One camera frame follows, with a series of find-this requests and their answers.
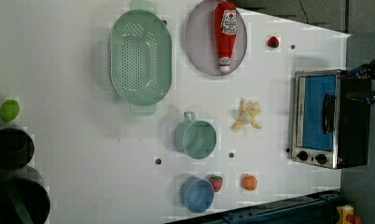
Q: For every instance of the small red tomato toy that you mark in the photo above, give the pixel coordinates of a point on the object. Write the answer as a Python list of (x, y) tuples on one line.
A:
[(273, 42)]

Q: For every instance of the blue cup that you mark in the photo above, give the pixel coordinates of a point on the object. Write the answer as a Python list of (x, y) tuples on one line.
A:
[(197, 194)]

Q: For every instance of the green round ball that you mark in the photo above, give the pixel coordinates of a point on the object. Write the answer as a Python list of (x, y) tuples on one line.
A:
[(9, 110)]

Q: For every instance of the green mug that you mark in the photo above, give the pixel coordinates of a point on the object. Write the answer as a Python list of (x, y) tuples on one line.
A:
[(195, 138)]

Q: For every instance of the peeled banana toy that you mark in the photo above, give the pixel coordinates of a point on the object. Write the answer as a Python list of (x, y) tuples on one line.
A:
[(247, 115)]

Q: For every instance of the orange fruit toy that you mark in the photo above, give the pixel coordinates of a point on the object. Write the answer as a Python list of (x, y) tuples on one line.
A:
[(249, 182)]

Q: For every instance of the red ketchup bottle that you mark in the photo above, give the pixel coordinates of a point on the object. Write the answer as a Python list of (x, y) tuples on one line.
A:
[(225, 24)]

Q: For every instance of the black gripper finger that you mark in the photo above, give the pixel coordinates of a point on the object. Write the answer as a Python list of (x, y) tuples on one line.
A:
[(362, 96), (361, 72)]

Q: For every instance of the black cylinder upper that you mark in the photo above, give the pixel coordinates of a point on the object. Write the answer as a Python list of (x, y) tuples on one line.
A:
[(16, 149)]

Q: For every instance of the black and silver toaster oven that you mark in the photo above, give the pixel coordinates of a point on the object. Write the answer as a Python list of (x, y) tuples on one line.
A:
[(329, 129)]

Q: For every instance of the red strawberry toy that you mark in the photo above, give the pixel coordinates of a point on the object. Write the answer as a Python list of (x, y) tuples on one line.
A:
[(216, 181)]

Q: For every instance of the blue metal frame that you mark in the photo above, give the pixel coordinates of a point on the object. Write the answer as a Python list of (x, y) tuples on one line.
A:
[(316, 208)]

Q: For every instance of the grey round plate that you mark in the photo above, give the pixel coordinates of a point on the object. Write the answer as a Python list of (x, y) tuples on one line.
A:
[(200, 39)]

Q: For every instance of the green perforated colander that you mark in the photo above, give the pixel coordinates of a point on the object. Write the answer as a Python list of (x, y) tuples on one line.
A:
[(140, 57)]

